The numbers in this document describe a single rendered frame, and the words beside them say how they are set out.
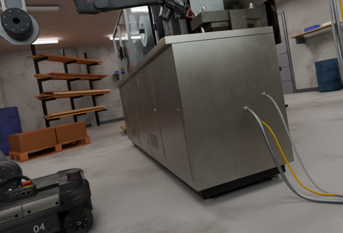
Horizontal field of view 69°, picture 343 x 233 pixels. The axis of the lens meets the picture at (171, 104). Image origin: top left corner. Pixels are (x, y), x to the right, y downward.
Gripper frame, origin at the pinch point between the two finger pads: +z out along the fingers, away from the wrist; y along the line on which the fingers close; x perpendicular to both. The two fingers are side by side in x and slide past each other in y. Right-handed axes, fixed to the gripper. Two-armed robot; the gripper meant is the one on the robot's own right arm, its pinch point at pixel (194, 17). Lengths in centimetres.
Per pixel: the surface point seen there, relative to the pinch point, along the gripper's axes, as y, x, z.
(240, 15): 22.0, 2.2, 19.1
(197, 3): 0.2, 8.8, -1.6
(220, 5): 0.3, 15.6, 13.7
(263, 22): -249, 188, 196
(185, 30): -7.8, -7.2, -1.0
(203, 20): 19.9, -9.9, 0.1
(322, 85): -358, 184, 485
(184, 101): 26, -57, 2
